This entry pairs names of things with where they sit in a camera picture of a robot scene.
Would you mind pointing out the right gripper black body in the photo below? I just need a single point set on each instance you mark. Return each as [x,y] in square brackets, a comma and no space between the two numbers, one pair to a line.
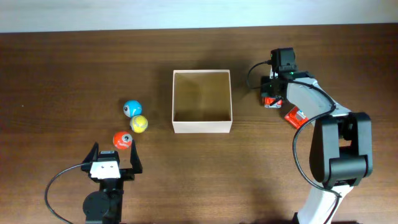
[267,87]

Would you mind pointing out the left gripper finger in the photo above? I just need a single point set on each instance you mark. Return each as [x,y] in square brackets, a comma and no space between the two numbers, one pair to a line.
[134,158]
[93,154]

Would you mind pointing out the red truck with yellow crane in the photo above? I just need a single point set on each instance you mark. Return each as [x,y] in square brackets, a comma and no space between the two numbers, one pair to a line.
[270,102]

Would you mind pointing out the red truck with grey top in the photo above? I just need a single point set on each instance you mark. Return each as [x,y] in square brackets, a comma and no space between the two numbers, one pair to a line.
[296,117]

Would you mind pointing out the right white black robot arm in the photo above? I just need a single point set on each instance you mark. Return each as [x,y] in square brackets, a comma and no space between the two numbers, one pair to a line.
[341,153]

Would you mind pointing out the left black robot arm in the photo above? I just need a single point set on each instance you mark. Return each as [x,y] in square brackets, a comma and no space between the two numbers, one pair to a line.
[105,205]

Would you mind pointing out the red toy ball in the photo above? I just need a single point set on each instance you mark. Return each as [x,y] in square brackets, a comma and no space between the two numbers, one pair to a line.
[122,140]

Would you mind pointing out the yellow toy ball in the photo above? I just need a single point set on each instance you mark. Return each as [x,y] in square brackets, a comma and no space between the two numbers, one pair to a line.
[139,123]

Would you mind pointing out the blue toy ball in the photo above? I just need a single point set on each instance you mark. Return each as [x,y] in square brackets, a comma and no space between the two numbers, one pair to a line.
[132,108]

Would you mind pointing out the white cardboard box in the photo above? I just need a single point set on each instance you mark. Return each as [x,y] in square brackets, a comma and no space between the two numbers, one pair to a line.
[202,101]

